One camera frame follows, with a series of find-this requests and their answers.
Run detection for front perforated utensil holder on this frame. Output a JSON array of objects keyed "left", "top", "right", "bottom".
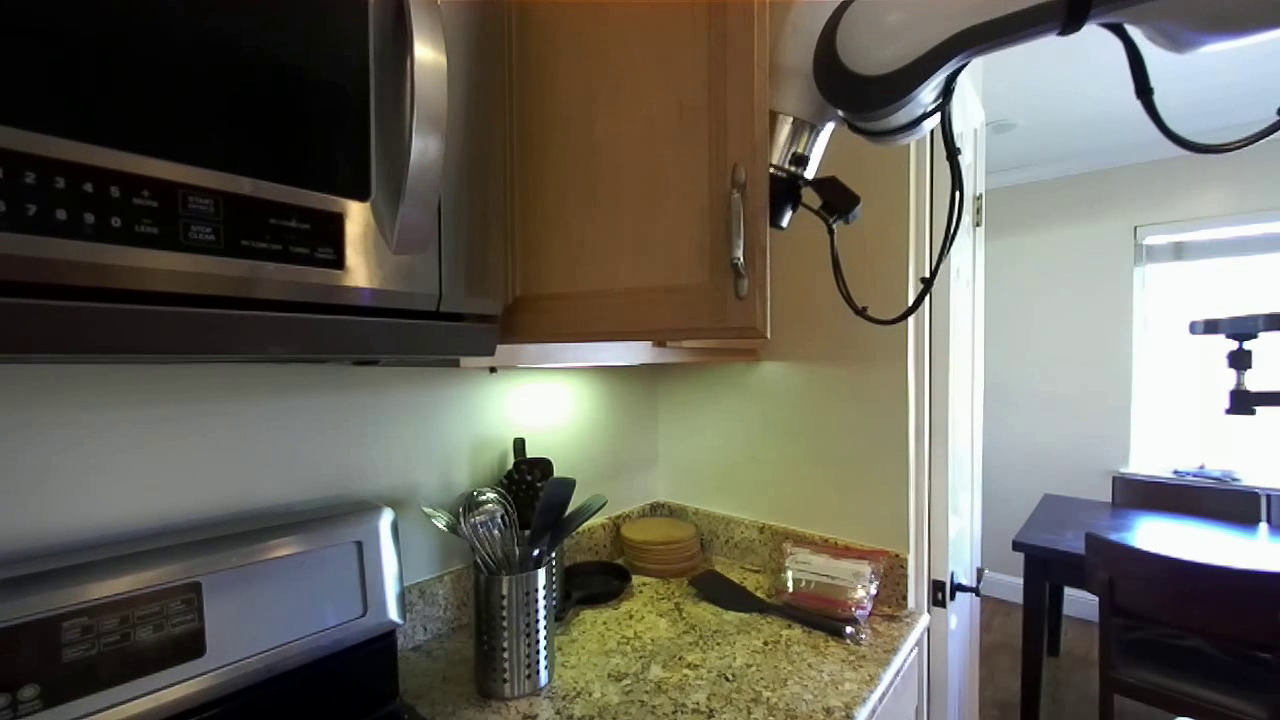
[{"left": 474, "top": 567, "right": 551, "bottom": 700}]

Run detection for black spatula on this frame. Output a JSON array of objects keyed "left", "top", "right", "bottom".
[{"left": 688, "top": 571, "right": 860, "bottom": 641}]

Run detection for small black dish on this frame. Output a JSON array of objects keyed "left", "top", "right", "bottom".
[{"left": 564, "top": 560, "right": 633, "bottom": 608}]

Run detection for dark wooden chair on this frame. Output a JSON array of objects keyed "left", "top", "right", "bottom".
[{"left": 1085, "top": 510, "right": 1280, "bottom": 720}]

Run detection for dark wooden utensils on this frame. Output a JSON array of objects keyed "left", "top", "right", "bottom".
[{"left": 501, "top": 437, "right": 607, "bottom": 567}]

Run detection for door metal handle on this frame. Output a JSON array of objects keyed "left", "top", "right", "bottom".
[{"left": 726, "top": 169, "right": 748, "bottom": 300}]

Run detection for stack of cork coasters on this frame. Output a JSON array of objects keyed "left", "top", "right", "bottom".
[{"left": 617, "top": 516, "right": 703, "bottom": 575}]

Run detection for metal kitchen utensils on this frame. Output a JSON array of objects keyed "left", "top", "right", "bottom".
[{"left": 424, "top": 487, "right": 519, "bottom": 571}]

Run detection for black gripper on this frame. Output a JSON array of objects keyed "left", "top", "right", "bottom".
[{"left": 766, "top": 169, "right": 860, "bottom": 232}]

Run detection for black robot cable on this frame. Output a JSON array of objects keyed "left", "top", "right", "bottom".
[{"left": 795, "top": 23, "right": 1280, "bottom": 331}]

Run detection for clear plastic food package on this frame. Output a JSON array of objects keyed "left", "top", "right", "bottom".
[{"left": 783, "top": 544, "right": 880, "bottom": 622}]

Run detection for white door frame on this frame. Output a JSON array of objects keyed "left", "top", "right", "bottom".
[{"left": 915, "top": 81, "right": 983, "bottom": 720}]

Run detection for stainless steel microwave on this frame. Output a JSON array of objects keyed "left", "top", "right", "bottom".
[{"left": 0, "top": 0, "right": 505, "bottom": 363}]

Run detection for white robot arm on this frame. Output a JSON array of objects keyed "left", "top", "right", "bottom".
[{"left": 766, "top": 0, "right": 1280, "bottom": 232}]

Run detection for stainless steel gas stove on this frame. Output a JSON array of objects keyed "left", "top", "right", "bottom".
[{"left": 0, "top": 510, "right": 405, "bottom": 720}]

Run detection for wooden cabinet door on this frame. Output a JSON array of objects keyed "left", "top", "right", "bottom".
[{"left": 505, "top": 0, "right": 771, "bottom": 353}]

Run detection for dark wooden dining table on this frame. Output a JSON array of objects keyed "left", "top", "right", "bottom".
[{"left": 1013, "top": 497, "right": 1280, "bottom": 720}]

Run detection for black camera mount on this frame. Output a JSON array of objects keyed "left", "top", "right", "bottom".
[{"left": 1187, "top": 312, "right": 1280, "bottom": 418}]

